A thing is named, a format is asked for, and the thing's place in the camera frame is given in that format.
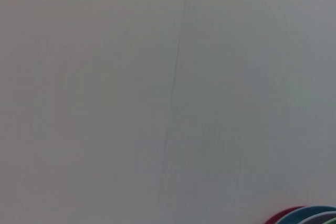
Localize maroon red plate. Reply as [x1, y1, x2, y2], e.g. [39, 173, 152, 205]
[264, 206, 307, 224]

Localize teal blue plate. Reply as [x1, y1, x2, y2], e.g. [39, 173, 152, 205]
[277, 205, 336, 224]

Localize grey plate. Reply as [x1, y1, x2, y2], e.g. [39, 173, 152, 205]
[304, 211, 336, 224]

